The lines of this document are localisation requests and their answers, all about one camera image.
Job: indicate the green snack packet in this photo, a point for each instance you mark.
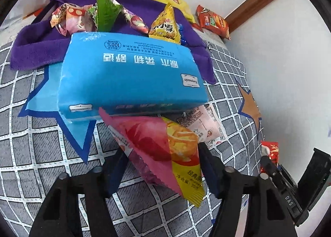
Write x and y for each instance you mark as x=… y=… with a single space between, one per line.
x=106 y=14

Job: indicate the red dotted snack packet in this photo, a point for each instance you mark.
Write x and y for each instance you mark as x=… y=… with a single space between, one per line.
x=64 y=13

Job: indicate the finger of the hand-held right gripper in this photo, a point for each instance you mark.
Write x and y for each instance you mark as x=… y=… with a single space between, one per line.
x=269 y=165

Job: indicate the orange chip bag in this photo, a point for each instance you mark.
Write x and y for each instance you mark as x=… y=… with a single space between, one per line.
x=213 y=20

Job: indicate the blue tissue pack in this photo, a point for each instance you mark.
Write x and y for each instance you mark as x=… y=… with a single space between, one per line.
x=129 y=76

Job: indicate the newspaper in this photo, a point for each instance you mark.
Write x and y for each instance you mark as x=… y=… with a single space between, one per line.
x=204 y=33

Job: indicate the pink and yellow snack packet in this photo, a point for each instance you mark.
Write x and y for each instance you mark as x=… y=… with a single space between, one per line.
x=155 y=138

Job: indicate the purple towel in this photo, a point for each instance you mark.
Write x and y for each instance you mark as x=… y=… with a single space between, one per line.
x=38 y=42

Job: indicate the pink red-circle snack packet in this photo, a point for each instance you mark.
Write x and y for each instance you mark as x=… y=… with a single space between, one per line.
x=135 y=20

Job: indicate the pink white snack packet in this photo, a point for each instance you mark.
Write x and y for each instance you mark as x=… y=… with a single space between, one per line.
x=206 y=125

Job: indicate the yellow triangular snack packet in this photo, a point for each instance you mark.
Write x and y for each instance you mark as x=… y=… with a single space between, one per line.
x=165 y=27

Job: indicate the blue snack packet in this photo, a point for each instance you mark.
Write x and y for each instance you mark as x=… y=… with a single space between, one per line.
x=183 y=33

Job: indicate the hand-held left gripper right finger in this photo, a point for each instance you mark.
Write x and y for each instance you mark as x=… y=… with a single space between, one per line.
x=208 y=169

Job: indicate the grey checked bedsheet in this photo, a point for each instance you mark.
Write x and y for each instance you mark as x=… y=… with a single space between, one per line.
x=33 y=149

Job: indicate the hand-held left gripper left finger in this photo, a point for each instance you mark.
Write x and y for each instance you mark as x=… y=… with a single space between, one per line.
x=116 y=172

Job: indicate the yellow chip bag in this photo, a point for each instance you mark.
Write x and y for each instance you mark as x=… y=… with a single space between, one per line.
x=175 y=1

